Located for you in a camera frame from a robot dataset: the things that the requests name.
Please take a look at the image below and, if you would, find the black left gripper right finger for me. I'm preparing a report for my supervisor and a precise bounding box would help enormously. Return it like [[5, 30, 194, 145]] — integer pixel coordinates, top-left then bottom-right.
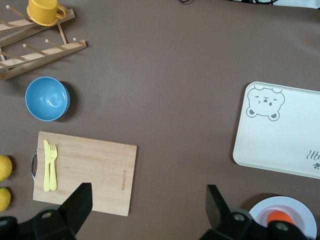
[[199, 184, 254, 240]]

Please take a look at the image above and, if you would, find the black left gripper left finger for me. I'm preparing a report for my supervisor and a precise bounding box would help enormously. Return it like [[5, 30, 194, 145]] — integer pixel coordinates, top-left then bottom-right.
[[32, 182, 94, 240]]

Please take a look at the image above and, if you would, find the yellow plastic fork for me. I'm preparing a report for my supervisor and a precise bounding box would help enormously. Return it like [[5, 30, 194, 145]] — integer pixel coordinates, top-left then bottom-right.
[[48, 143, 59, 192]]

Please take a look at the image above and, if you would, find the orange fruit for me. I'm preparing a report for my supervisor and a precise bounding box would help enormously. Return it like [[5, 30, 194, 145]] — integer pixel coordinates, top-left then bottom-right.
[[266, 210, 295, 226]]

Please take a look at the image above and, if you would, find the wooden peg drying rack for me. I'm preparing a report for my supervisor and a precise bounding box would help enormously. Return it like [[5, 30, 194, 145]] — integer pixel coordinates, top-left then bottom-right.
[[0, 6, 88, 81]]

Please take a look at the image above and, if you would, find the yellow lemon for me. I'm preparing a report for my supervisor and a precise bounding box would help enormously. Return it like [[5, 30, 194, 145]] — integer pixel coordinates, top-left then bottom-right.
[[0, 187, 12, 213], [0, 154, 13, 183]]

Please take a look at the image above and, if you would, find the yellow mug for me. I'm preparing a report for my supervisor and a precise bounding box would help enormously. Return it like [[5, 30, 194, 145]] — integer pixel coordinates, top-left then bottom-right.
[[26, 0, 67, 27]]

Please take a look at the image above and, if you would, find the blue bowl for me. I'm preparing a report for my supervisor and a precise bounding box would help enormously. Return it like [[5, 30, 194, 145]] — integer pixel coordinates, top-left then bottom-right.
[[24, 76, 71, 122]]

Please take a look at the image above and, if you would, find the cream bear print tray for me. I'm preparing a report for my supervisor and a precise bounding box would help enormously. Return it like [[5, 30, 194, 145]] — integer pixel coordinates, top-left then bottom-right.
[[232, 81, 320, 180]]

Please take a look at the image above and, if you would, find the wooden cutting board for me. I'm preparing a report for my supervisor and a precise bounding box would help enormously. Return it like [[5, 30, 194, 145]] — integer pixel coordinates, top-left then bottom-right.
[[31, 131, 138, 217]]

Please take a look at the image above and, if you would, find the white round plate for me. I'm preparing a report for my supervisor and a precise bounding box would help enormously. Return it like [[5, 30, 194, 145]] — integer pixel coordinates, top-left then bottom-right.
[[248, 196, 318, 240]]

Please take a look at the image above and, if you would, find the yellow plastic knife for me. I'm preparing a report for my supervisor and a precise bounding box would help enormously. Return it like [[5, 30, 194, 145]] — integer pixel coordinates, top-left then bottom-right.
[[43, 139, 51, 193]]

